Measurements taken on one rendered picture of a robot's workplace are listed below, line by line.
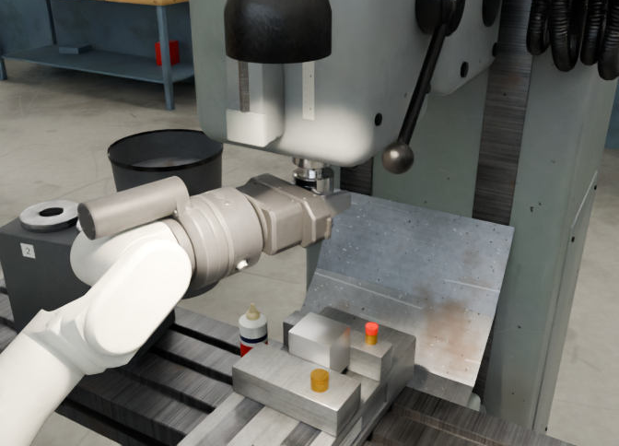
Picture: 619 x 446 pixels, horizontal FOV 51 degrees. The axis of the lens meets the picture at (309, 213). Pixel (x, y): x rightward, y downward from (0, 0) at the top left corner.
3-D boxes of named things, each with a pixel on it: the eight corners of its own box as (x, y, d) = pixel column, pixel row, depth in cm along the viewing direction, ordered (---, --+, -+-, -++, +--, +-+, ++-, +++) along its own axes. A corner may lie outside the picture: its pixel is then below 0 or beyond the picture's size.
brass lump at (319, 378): (322, 395, 75) (322, 382, 74) (306, 388, 76) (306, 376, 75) (332, 384, 77) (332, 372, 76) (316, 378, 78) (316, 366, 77)
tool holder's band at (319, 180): (338, 173, 75) (338, 165, 75) (329, 189, 71) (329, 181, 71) (298, 170, 76) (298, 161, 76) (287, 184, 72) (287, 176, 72)
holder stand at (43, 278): (136, 364, 98) (120, 246, 89) (16, 336, 104) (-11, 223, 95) (176, 320, 108) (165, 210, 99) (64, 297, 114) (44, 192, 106)
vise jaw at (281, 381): (336, 438, 75) (337, 411, 73) (232, 391, 82) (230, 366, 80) (361, 406, 79) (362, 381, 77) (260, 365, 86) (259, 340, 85)
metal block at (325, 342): (329, 386, 81) (330, 346, 78) (288, 369, 84) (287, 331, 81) (349, 363, 85) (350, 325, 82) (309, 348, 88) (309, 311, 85)
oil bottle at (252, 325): (259, 378, 95) (256, 314, 90) (236, 369, 96) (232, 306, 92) (274, 362, 98) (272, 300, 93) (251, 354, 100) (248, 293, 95)
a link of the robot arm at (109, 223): (238, 288, 63) (132, 334, 56) (180, 267, 71) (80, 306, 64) (218, 175, 60) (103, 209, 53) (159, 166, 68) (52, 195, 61)
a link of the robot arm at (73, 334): (207, 273, 59) (105, 396, 54) (157, 255, 66) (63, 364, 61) (164, 225, 56) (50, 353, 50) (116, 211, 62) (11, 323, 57)
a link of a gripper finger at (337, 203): (345, 210, 76) (306, 226, 72) (346, 185, 74) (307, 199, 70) (356, 215, 75) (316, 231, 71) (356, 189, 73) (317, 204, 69)
